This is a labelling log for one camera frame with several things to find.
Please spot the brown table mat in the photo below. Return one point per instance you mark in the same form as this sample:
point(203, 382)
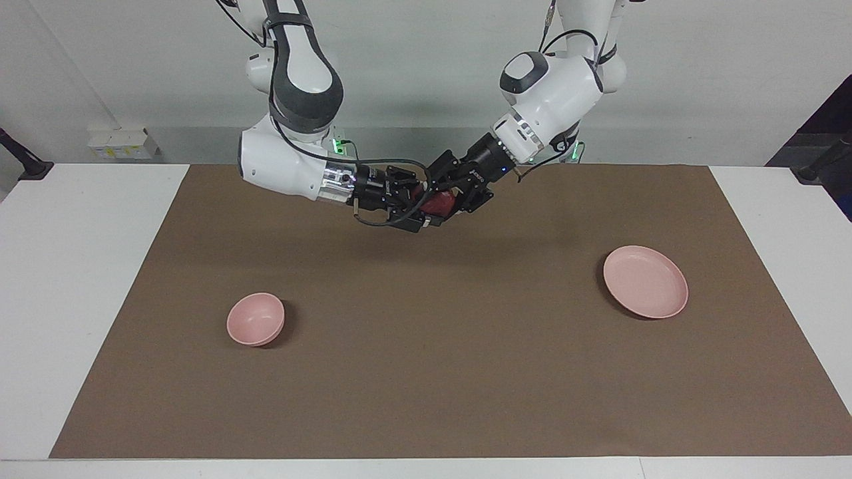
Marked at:
point(432, 346)

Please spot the dark red apple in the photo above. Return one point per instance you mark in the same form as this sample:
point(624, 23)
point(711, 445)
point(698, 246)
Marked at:
point(439, 203)

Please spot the pink bowl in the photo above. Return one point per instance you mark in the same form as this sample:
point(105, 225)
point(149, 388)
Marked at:
point(254, 320)

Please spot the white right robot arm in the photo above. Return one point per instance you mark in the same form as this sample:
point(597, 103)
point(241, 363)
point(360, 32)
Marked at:
point(279, 159)

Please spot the dark equipment cabinet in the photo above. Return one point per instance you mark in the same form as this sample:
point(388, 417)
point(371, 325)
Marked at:
point(842, 199)

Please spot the black clamp stand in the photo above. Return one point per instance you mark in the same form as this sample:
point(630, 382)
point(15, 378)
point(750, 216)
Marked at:
point(815, 171)
point(30, 167)

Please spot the white wall power strip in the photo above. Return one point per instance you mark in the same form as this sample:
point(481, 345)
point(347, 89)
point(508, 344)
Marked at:
point(123, 145)

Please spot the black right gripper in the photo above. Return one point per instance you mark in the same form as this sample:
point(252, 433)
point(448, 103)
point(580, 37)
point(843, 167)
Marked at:
point(376, 189)

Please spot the pink plate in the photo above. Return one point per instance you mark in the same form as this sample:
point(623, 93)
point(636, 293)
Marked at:
point(645, 283)

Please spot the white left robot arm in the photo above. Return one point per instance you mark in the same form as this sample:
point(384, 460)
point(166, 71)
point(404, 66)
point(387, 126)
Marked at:
point(552, 86)

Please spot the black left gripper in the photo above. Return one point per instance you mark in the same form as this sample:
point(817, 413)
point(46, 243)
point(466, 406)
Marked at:
point(486, 166)

